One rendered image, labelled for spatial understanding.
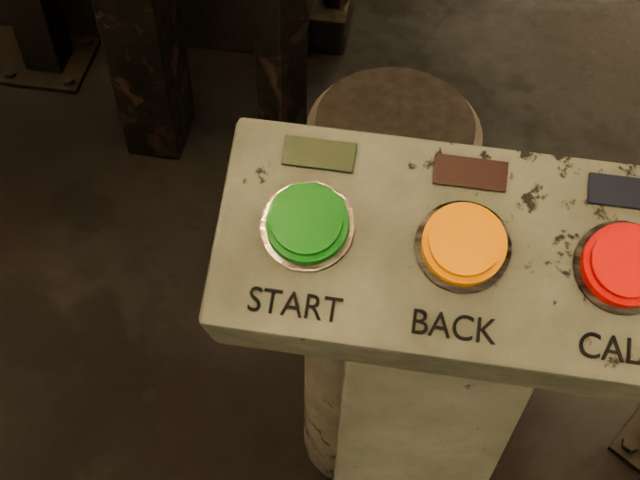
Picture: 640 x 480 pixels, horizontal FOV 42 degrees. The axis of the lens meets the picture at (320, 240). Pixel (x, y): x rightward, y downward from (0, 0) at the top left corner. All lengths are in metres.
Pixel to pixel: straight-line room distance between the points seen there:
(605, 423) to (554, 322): 0.67
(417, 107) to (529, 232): 0.19
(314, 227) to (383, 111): 0.20
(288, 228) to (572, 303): 0.14
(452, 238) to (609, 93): 1.06
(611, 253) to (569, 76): 1.05
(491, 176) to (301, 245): 0.10
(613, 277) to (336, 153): 0.14
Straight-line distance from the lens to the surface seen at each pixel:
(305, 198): 0.40
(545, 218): 0.41
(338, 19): 1.37
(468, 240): 0.39
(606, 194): 0.42
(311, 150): 0.41
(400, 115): 0.57
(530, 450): 1.03
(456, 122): 0.57
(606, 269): 0.40
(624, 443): 1.05
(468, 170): 0.41
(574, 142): 1.34
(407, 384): 0.45
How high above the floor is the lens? 0.92
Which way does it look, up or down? 53 degrees down
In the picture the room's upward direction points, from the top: 2 degrees clockwise
